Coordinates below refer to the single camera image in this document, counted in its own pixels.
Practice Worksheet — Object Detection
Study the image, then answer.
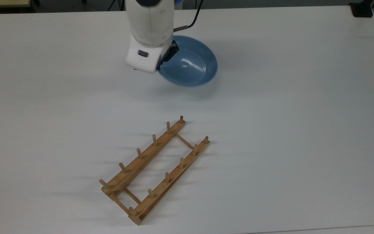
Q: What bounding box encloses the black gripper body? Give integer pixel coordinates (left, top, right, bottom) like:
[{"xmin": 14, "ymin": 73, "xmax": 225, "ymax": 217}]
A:
[{"xmin": 157, "ymin": 48, "xmax": 175, "ymax": 72}]

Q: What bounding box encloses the blue plastic plate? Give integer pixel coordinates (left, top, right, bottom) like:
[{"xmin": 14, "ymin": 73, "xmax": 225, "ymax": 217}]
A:
[{"xmin": 157, "ymin": 35, "xmax": 218, "ymax": 87}]

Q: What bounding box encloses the wooden plate rack with pegs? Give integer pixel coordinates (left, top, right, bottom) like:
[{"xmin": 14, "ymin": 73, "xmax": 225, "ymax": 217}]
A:
[{"xmin": 99, "ymin": 115, "xmax": 210, "ymax": 226}]

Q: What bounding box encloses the light wooden furniture board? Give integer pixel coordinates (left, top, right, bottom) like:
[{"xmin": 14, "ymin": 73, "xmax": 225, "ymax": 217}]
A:
[{"xmin": 0, "ymin": 0, "xmax": 33, "ymax": 9}]

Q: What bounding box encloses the black clamp block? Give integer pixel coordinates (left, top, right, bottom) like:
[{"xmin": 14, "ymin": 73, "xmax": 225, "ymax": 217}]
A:
[{"xmin": 349, "ymin": 0, "xmax": 374, "ymax": 18}]

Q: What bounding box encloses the black cable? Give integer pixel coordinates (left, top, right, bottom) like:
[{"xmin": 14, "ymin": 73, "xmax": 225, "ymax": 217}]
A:
[{"xmin": 173, "ymin": 0, "xmax": 204, "ymax": 32}]

